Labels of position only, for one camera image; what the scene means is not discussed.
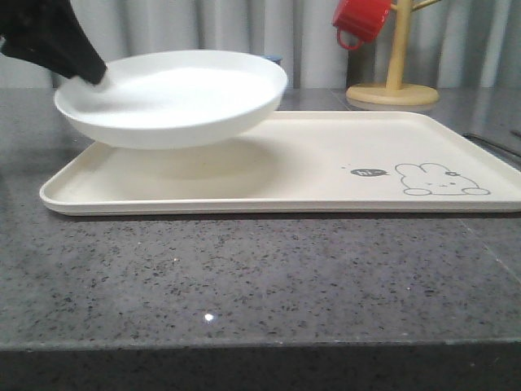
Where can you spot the white round plate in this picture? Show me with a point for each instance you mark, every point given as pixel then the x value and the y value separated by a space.
pixel 174 99

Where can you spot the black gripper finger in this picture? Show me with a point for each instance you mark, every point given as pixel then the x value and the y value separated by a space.
pixel 48 34

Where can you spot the red mug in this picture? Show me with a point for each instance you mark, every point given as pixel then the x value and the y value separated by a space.
pixel 364 19

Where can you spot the cream rabbit serving tray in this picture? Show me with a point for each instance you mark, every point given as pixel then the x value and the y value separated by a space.
pixel 310 162

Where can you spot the silver metal chopstick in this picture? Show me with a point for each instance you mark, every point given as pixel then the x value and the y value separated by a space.
pixel 506 153

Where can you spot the blue mug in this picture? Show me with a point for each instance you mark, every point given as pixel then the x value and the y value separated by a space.
pixel 273 58

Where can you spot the wooden mug tree stand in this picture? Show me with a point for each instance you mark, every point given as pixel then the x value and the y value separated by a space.
pixel 395 92

